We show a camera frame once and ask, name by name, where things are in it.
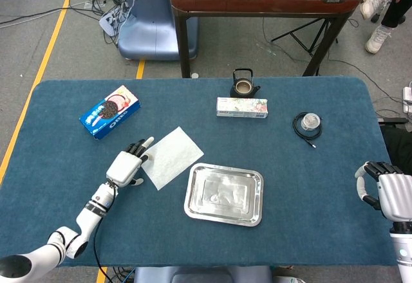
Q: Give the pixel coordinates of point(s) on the floral toothpaste box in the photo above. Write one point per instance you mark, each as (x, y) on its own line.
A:
(241, 107)

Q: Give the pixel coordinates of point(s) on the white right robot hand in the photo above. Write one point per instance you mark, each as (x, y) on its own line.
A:
(396, 196)

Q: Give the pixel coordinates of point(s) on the black flat bar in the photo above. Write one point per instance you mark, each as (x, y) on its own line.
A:
(392, 120)

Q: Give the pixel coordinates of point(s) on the blue table cloth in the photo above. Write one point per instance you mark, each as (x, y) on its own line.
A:
(96, 128)

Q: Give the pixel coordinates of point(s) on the white wall power strip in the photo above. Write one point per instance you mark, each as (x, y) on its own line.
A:
(408, 98)

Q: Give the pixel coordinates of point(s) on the white power strip with plugs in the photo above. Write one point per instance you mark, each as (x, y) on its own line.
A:
(111, 19)

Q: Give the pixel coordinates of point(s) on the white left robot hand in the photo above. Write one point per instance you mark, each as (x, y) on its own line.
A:
(124, 168)

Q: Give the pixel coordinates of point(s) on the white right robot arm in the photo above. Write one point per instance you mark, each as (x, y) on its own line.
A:
(402, 251)

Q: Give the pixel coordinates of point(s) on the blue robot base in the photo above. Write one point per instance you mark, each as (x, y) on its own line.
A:
(151, 22)

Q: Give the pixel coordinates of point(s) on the black folding tripod stand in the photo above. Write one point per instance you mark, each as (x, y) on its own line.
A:
(302, 40)

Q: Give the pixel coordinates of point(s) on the white paper sheet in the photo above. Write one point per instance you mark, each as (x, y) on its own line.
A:
(174, 157)

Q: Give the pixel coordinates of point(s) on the white sneaker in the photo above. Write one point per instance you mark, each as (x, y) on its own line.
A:
(373, 1)
(376, 40)

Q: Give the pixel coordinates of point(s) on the person black trouser leg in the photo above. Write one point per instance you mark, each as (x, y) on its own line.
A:
(394, 13)

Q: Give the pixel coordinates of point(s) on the brown mahjong table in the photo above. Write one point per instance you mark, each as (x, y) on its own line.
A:
(257, 3)

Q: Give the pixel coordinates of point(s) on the blue Oreo cookie box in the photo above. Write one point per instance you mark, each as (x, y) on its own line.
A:
(111, 112)

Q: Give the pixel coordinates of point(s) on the black cast iron teapot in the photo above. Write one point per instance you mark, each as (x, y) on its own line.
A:
(244, 88)

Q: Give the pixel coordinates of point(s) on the grey blue robot torso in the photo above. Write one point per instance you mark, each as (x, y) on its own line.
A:
(202, 275)

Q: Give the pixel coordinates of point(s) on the small white round cap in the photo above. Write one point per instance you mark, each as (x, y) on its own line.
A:
(194, 75)

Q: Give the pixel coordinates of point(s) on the silver metal tray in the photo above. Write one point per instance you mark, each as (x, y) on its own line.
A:
(225, 194)

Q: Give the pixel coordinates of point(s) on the small clear round container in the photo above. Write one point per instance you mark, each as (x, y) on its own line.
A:
(310, 121)

